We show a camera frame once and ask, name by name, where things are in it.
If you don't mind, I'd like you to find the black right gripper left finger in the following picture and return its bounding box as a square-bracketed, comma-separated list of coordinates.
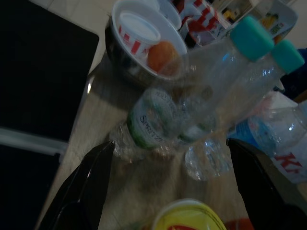
[39, 140, 116, 230]

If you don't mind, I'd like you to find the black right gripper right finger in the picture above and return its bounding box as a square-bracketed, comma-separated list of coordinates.
[226, 138, 307, 230]

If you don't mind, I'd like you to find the yellow lid round tub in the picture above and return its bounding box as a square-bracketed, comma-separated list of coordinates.
[151, 198, 228, 230]

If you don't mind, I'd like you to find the clear bottle blue red label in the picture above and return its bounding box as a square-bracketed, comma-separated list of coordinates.
[227, 100, 307, 185]

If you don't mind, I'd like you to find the white flat stick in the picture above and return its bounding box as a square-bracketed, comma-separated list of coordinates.
[0, 128, 67, 154]

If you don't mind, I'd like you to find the clear bottle teal cap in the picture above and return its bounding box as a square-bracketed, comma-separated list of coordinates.
[109, 16, 275, 166]
[177, 39, 305, 182]

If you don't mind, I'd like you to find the orange fruit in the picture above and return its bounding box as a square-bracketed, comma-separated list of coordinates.
[146, 41, 180, 74]

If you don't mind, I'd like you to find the white carton yellow green print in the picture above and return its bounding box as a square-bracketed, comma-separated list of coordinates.
[254, 0, 300, 45]

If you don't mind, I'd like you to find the red striped tub white lid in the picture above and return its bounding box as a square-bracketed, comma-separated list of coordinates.
[117, 11, 161, 57]

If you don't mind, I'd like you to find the dark bowl white inside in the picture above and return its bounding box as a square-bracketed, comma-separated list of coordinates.
[105, 0, 188, 88]

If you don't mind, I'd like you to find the white plastic container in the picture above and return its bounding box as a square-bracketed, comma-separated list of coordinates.
[153, 0, 184, 31]

